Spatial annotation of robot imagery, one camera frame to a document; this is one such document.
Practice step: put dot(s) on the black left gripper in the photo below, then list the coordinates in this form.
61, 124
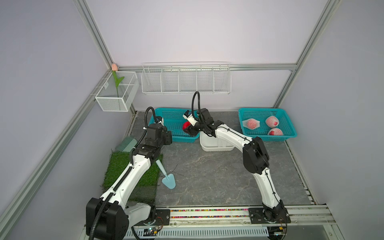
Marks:
168, 138

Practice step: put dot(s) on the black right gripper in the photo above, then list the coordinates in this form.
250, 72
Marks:
191, 130

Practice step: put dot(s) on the white foam net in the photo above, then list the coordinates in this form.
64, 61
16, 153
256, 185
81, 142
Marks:
276, 132
271, 121
243, 122

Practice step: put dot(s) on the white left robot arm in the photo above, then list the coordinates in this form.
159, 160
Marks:
108, 217

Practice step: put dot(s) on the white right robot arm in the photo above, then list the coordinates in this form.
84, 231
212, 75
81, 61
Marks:
255, 159

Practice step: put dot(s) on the white plastic tub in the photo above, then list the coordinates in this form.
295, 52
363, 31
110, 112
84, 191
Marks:
211, 144

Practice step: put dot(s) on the teal plastic basket left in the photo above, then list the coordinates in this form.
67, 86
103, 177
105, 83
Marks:
174, 121

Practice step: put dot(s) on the teal plastic basket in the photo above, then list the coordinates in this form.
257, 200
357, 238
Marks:
275, 124
174, 121

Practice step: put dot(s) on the pale green brush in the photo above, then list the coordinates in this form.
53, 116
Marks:
127, 144

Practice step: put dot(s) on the light blue plastic trowel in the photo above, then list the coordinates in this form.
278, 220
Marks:
169, 179

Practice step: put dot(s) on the artificial pink tulip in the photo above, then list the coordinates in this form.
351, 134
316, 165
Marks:
117, 79

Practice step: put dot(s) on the teal plastic basket right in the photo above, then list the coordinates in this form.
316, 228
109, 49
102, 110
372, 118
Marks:
275, 124

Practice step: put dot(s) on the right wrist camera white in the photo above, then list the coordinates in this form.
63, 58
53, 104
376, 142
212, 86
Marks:
190, 117

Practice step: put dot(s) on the white wire shelf long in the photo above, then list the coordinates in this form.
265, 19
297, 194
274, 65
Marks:
186, 77

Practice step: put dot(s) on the white wire basket small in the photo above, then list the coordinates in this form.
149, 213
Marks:
107, 98

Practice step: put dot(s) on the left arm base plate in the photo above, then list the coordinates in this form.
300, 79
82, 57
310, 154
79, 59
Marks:
161, 217

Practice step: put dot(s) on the aluminium frame bar back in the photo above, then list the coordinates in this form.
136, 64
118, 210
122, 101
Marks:
261, 67

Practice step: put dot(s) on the white slotted cable duct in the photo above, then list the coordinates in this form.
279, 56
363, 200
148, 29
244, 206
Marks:
203, 233

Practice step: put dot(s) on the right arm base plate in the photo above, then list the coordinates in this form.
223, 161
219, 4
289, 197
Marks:
263, 215

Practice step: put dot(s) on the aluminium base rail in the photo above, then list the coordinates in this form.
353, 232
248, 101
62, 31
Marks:
214, 217

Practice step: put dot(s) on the aluminium frame post left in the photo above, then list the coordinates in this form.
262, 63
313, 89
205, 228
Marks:
91, 25

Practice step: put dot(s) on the aluminium frame post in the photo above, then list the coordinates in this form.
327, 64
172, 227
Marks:
321, 24
91, 25

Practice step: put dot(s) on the aluminium frame post right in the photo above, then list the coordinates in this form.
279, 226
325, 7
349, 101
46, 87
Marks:
321, 24

